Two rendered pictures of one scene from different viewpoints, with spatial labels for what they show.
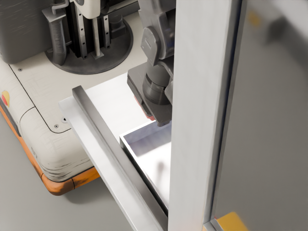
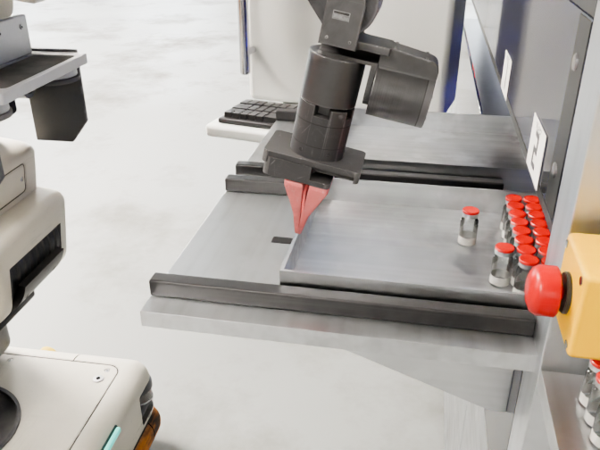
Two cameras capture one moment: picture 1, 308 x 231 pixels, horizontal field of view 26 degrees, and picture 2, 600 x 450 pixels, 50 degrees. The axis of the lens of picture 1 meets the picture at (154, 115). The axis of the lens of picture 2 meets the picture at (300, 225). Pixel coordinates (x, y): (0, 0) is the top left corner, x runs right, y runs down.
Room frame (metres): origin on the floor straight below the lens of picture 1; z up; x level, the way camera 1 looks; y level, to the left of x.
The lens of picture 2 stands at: (0.23, 0.49, 1.27)
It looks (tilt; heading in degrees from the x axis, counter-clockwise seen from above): 27 degrees down; 310
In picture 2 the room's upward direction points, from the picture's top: straight up
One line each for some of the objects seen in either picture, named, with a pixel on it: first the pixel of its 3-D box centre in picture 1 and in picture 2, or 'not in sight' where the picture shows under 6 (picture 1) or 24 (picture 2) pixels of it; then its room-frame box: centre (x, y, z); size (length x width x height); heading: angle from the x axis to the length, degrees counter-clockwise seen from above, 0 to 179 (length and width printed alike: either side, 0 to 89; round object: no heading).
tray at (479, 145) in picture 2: not in sight; (439, 145); (0.71, -0.44, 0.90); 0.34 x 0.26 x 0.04; 30
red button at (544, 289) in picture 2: not in sight; (552, 291); (0.35, 0.04, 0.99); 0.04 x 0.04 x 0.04; 30
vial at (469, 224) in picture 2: not in sight; (468, 227); (0.53, -0.18, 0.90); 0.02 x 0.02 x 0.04
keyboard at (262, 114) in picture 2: not in sight; (310, 119); (1.13, -0.60, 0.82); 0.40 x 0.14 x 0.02; 19
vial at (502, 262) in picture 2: not in sight; (502, 264); (0.46, -0.12, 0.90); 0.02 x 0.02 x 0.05
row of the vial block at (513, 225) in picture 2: not in sight; (517, 242); (0.47, -0.18, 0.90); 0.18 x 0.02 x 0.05; 120
